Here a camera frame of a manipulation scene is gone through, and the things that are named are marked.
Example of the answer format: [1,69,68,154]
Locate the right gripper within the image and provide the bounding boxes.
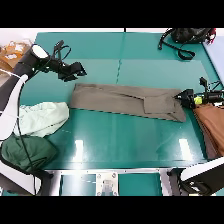
[175,88,196,110]

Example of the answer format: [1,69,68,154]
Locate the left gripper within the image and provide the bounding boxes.
[48,59,88,83]

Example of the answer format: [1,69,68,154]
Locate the grey trousers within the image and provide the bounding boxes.
[68,83,188,123]

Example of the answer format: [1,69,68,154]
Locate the brown garment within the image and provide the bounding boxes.
[192,103,224,160]

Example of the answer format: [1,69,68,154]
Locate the pale green garment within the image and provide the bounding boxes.
[13,101,70,138]

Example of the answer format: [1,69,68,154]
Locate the black bag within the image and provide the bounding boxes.
[157,27,218,61]

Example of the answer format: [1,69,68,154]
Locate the dark green garment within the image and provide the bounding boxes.
[0,134,58,174]

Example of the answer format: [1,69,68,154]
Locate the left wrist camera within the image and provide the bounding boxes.
[52,39,73,63]

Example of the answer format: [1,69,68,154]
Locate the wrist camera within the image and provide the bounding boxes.
[52,39,73,63]
[198,76,210,93]

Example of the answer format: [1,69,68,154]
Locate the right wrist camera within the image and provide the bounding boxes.
[198,76,210,93]

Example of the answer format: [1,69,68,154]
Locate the black cable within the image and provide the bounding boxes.
[13,74,39,196]

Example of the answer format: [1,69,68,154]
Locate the silver frame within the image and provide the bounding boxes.
[42,166,188,197]

